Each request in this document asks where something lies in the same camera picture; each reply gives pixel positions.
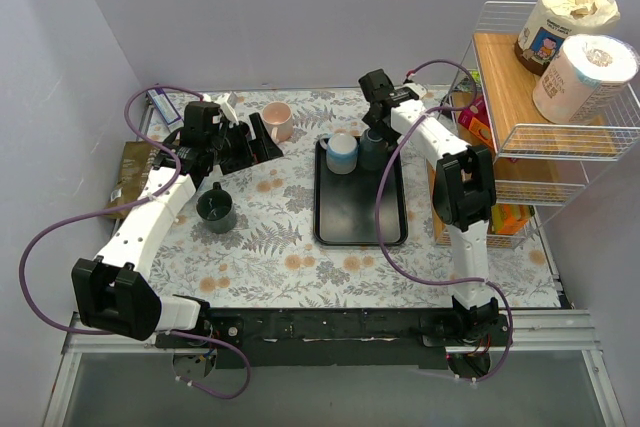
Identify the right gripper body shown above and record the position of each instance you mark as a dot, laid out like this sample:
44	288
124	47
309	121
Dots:
377	123

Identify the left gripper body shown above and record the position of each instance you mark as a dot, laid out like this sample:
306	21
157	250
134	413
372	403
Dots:
248	142

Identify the dark teal mug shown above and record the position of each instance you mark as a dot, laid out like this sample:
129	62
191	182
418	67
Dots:
373	151

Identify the pink mug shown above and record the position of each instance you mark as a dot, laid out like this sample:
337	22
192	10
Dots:
277	118

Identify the blue white mug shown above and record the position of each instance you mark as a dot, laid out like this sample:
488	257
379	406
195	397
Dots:
341	153

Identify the dark grey mug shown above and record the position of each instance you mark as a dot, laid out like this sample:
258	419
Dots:
216	209

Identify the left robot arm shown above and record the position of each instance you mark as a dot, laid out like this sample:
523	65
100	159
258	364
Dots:
112	290

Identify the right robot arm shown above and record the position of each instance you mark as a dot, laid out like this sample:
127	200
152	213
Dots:
462	196

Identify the floral table mat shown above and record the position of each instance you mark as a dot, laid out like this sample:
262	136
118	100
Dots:
272	259

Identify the black tray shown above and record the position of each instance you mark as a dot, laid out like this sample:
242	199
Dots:
345	209

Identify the small purple white box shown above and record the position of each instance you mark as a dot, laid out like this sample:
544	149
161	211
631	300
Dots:
162	103

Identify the brown snack bag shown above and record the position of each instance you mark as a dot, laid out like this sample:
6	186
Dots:
136	163

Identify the pink orange box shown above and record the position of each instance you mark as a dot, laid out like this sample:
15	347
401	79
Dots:
475	125

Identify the yellow orange box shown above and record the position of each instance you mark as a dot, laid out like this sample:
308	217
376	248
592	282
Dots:
509	219

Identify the wrapped white toilet roll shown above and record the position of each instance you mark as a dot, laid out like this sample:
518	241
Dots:
583	78

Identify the brown printed toilet roll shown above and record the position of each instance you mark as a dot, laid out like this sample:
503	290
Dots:
552	21

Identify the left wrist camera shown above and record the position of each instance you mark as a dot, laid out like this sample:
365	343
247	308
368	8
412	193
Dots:
227	103

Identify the wire wooden shelf rack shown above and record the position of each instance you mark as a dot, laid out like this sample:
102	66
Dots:
538	163

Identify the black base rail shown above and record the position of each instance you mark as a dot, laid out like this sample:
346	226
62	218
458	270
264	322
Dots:
306	337

